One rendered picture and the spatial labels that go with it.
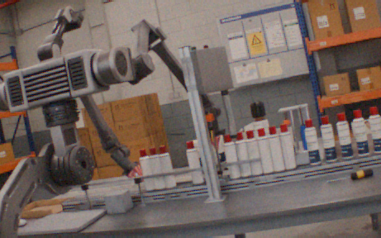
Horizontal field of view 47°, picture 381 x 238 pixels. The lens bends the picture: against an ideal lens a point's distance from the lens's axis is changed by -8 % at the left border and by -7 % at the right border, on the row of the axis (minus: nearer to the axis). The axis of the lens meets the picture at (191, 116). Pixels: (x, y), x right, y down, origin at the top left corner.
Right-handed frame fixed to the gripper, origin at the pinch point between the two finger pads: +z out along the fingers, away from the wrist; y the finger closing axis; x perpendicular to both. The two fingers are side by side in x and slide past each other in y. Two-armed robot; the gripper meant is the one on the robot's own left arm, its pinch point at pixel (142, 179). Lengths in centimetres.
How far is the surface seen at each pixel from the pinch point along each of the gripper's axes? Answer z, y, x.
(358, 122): 57, -3, -89
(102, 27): -259, 442, 76
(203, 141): 12.0, -16.0, -40.5
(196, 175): 18.4, -2.5, -21.6
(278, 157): 41, -3, -54
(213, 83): -1, -13, -62
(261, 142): 31, -3, -54
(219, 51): -9, -8, -73
